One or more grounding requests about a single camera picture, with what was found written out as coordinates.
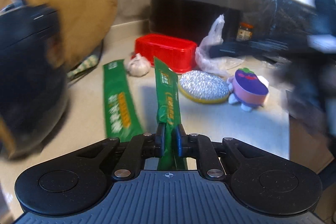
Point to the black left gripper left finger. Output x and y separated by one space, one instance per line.
131 155

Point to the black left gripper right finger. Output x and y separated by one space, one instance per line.
200 148

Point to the long green wrapper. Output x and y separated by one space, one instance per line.
168 114
121 120

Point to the eggplant shaped sponge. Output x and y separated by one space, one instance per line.
247 89

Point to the red plastic food tray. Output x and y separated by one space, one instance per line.
178 54

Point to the plastic wrapped black appliance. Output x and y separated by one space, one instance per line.
288 29

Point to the silver yellow scouring pad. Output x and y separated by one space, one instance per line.
203 87

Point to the glass sauce jar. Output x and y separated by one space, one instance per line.
245 32

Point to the garlic bulb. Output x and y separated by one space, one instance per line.
138 66

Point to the striped dish cloth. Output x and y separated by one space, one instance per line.
86 66

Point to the dark blue rice cooker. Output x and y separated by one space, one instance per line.
33 79

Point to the black rice cooker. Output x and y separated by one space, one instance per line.
192 19

